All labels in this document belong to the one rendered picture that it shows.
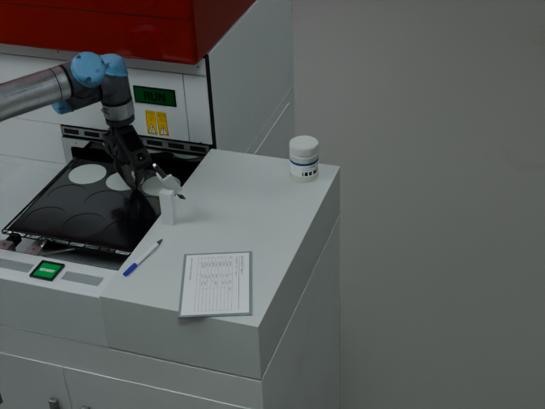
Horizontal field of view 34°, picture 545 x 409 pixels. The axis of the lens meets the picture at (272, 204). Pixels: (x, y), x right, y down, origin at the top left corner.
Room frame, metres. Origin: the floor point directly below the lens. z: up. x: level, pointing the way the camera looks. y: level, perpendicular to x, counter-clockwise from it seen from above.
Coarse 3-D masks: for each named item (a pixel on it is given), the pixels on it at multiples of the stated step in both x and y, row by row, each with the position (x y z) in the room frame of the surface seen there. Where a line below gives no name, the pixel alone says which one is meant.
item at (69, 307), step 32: (0, 256) 1.58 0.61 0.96; (32, 256) 1.58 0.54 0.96; (0, 288) 1.51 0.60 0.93; (32, 288) 1.48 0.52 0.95; (64, 288) 1.46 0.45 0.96; (96, 288) 1.45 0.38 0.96; (0, 320) 1.52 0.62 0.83; (32, 320) 1.49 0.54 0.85; (64, 320) 1.46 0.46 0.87; (96, 320) 1.43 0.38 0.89
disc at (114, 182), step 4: (132, 172) 2.01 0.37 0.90; (112, 176) 2.00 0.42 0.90; (116, 176) 2.00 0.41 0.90; (120, 176) 2.00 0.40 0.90; (132, 176) 1.99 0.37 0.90; (108, 180) 1.98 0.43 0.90; (112, 180) 1.98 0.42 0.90; (116, 180) 1.98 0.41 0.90; (120, 180) 1.98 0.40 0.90; (108, 184) 1.96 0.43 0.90; (112, 184) 1.96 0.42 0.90; (116, 184) 1.96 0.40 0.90; (120, 184) 1.96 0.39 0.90; (124, 184) 1.95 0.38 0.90; (112, 188) 1.94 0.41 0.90; (116, 188) 1.94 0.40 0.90; (120, 188) 1.93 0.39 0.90; (124, 188) 1.93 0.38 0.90; (128, 188) 1.93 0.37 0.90
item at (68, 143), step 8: (64, 136) 2.15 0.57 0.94; (72, 136) 2.15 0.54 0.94; (64, 144) 2.15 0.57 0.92; (72, 144) 2.14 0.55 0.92; (80, 144) 2.13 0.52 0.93; (88, 144) 2.12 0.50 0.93; (96, 144) 2.11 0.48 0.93; (104, 144) 2.11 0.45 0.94; (64, 152) 2.15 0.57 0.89; (72, 152) 2.15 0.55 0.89; (152, 152) 2.06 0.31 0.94; (160, 152) 2.05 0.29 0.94; (168, 152) 2.04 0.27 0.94; (176, 152) 2.04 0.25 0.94; (184, 152) 2.04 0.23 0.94; (88, 160) 2.14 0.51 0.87; (96, 160) 2.14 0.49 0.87; (176, 160) 2.03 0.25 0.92; (184, 160) 2.02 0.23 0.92; (192, 160) 2.02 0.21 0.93; (200, 160) 2.01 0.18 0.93
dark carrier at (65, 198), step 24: (72, 168) 2.05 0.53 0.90; (48, 192) 1.93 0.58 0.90; (72, 192) 1.93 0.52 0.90; (96, 192) 1.92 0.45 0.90; (120, 192) 1.92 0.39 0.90; (144, 192) 1.91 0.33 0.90; (24, 216) 1.83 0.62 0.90; (48, 216) 1.83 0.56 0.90; (72, 216) 1.82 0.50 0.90; (96, 216) 1.82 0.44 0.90; (120, 216) 1.81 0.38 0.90; (144, 216) 1.81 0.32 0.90; (72, 240) 1.72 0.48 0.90; (96, 240) 1.71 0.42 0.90; (120, 240) 1.71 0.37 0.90
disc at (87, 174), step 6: (78, 168) 2.05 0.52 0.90; (84, 168) 2.05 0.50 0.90; (90, 168) 2.05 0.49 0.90; (96, 168) 2.04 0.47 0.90; (102, 168) 2.04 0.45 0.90; (72, 174) 2.02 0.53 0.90; (78, 174) 2.02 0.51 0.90; (84, 174) 2.01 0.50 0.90; (90, 174) 2.01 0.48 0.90; (96, 174) 2.01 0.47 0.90; (102, 174) 2.01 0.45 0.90; (72, 180) 1.99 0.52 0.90; (78, 180) 1.99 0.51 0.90; (84, 180) 1.99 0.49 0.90; (90, 180) 1.98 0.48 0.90; (96, 180) 1.98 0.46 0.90
